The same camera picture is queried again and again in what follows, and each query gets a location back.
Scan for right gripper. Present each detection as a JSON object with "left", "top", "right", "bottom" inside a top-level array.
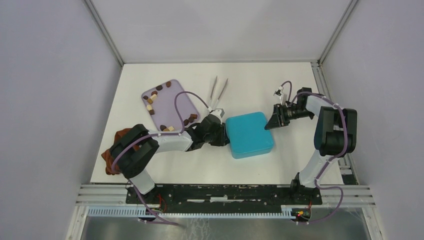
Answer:
[{"left": 264, "top": 103, "right": 313, "bottom": 130}]

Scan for metal kitchen tongs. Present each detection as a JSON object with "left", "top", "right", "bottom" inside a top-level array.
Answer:
[{"left": 207, "top": 76, "right": 230, "bottom": 112}]

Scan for teal box lid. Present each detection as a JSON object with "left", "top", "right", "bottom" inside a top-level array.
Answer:
[{"left": 225, "top": 111, "right": 275, "bottom": 159}]

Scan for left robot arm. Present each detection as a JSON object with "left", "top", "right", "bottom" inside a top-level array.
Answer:
[{"left": 108, "top": 114, "right": 230, "bottom": 204}]

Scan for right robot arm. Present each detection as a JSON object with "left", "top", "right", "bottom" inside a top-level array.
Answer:
[{"left": 264, "top": 87, "right": 358, "bottom": 204}]

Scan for purple tray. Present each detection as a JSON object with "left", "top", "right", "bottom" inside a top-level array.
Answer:
[{"left": 141, "top": 79, "right": 201, "bottom": 131}]

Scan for brown cloth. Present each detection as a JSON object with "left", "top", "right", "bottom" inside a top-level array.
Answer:
[{"left": 101, "top": 128, "right": 130, "bottom": 176}]

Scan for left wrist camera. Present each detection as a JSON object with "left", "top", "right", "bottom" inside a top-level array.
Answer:
[{"left": 209, "top": 108, "right": 225, "bottom": 120}]

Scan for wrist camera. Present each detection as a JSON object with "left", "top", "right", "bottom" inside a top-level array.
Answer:
[
  {"left": 273, "top": 85, "right": 285, "bottom": 105},
  {"left": 209, "top": 108, "right": 225, "bottom": 120}
]

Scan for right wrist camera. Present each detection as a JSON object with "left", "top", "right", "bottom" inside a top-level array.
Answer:
[{"left": 273, "top": 85, "right": 285, "bottom": 105}]

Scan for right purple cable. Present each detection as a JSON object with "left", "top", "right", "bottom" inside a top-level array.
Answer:
[{"left": 280, "top": 80, "right": 348, "bottom": 224}]

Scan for purple cable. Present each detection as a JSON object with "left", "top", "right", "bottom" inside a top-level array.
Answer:
[
  {"left": 280, "top": 80, "right": 348, "bottom": 224},
  {"left": 110, "top": 91, "right": 211, "bottom": 227}
]

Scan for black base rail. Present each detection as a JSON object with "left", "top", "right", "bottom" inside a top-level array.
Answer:
[{"left": 142, "top": 184, "right": 323, "bottom": 214}]

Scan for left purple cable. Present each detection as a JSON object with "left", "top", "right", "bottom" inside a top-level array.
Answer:
[{"left": 110, "top": 91, "right": 211, "bottom": 227}]

